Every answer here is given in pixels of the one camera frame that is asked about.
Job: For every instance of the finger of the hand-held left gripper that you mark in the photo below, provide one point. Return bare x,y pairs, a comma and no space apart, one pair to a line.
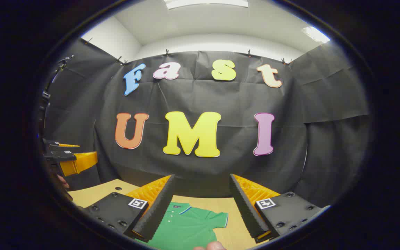
64,156
51,142

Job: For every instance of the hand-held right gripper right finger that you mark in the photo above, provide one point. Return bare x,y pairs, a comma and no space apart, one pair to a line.
247,211

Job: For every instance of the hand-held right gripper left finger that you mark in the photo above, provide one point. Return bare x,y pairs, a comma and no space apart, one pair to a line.
156,217

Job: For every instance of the green T-shirt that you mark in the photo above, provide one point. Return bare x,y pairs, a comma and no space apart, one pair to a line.
186,225

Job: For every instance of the black backdrop cloth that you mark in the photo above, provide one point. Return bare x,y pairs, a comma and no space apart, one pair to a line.
238,97

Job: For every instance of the ceiling light panel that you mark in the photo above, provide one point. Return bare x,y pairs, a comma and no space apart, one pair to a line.
207,3
315,34

